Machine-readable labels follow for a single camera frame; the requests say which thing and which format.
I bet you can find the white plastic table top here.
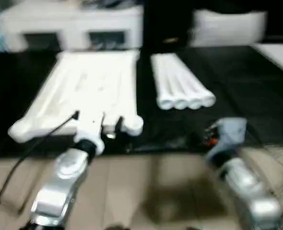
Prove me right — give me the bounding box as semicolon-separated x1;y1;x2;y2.
8;49;144;143

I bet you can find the white plastic table leg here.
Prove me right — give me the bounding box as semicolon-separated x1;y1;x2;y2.
157;54;188;111
163;54;202;111
170;53;217;108
150;54;173;111

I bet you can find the black work mat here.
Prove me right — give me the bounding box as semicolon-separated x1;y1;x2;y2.
0;46;283;156

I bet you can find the white cabinet with glass doors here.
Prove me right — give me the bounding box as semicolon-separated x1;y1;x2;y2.
0;0;144;52

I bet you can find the black cabinet with gold label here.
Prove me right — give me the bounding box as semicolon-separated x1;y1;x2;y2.
142;0;200;48

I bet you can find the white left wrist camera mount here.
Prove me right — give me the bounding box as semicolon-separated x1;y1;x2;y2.
74;111;107;155

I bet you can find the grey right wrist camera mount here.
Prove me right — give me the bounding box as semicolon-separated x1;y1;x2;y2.
212;118;248;155

